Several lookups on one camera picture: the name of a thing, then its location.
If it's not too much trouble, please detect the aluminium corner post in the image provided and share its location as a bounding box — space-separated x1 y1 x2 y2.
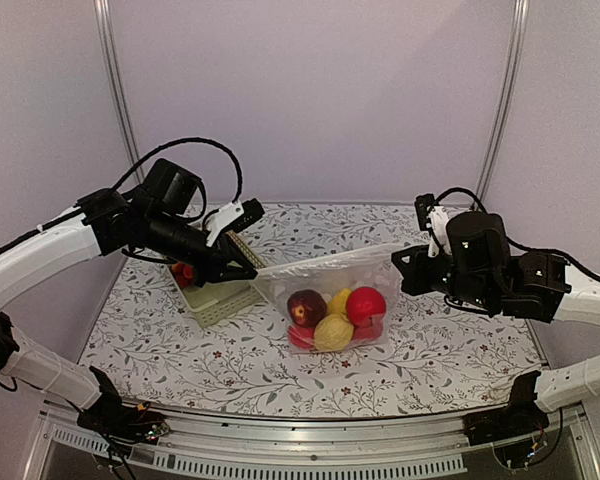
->
93 0 139 164
476 0 530 202

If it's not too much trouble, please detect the clear dotted zip top bag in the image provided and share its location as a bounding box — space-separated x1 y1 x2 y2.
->
252 243 401 354

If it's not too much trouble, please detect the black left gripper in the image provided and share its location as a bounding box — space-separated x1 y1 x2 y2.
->
143 208 256 287

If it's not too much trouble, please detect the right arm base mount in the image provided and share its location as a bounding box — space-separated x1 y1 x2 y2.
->
462 371 549 446

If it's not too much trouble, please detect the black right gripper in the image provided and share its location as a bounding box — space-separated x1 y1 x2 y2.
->
393 244 495 310

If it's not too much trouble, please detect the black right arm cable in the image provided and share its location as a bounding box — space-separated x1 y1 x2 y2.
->
432 186 487 214

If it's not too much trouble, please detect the red apple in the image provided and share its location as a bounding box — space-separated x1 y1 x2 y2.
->
287 325 315 350

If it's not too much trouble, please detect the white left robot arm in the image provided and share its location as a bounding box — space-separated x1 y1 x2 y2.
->
0 159 264 434

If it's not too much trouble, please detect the yellow lemon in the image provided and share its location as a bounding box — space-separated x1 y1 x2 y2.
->
313 314 354 352

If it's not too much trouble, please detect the yellow corn cob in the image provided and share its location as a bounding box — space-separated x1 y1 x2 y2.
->
327 288 352 319

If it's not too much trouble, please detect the aluminium front rail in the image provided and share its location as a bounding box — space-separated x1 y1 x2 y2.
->
23 399 600 479

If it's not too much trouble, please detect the red pomegranate front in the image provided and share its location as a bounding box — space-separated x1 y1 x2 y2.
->
346 286 387 327

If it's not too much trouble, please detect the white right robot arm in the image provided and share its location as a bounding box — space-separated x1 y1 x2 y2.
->
391 209 600 436

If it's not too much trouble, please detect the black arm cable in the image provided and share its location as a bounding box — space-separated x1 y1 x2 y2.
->
432 186 487 214
112 137 245 206

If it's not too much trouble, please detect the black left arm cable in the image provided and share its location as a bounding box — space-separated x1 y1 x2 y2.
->
112 137 245 206

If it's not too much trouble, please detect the right aluminium corner post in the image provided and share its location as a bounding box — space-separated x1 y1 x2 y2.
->
476 0 530 202

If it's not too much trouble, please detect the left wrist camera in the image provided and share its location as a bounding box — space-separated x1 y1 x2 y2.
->
202 198 264 247

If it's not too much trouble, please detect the dark purple fruit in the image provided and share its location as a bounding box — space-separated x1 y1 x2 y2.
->
287 289 327 327

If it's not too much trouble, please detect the beige perforated plastic basket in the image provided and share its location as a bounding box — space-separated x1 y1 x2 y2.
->
167 232 271 330

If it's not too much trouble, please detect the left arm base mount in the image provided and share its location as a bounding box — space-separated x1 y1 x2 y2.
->
77 366 170 444

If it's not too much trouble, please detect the left aluminium corner post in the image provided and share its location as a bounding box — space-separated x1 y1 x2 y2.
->
93 0 139 164

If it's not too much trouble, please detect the red strawberry bunch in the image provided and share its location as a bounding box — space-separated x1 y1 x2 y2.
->
170 262 206 289

